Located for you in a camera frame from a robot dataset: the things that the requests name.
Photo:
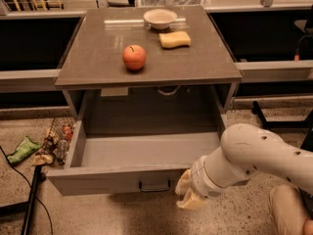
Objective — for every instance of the grey top drawer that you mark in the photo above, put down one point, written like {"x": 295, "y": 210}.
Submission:
{"x": 143, "y": 136}

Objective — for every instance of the black drawer handle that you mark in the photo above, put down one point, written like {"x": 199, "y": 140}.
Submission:
{"x": 154, "y": 188}

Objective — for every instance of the white bowl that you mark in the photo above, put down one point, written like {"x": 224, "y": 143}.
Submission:
{"x": 160, "y": 18}

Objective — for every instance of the green snack bag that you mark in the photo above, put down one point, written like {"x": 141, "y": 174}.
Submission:
{"x": 24, "y": 149}

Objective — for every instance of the yellow sponge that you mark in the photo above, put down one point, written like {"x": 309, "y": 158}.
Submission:
{"x": 174, "y": 39}

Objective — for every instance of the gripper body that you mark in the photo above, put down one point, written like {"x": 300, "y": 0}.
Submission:
{"x": 202, "y": 180}

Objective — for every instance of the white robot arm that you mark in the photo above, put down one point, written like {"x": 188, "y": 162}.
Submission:
{"x": 246, "y": 150}

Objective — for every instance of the red apple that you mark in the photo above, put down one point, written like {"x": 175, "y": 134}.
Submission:
{"x": 134, "y": 57}

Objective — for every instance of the black floor stand bar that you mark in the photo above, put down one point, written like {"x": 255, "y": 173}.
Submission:
{"x": 267, "y": 124}

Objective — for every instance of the black left stand leg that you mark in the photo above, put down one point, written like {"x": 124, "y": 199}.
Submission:
{"x": 27, "y": 207}

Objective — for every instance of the grey drawer cabinet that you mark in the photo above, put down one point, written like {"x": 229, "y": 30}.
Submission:
{"x": 94, "y": 60}

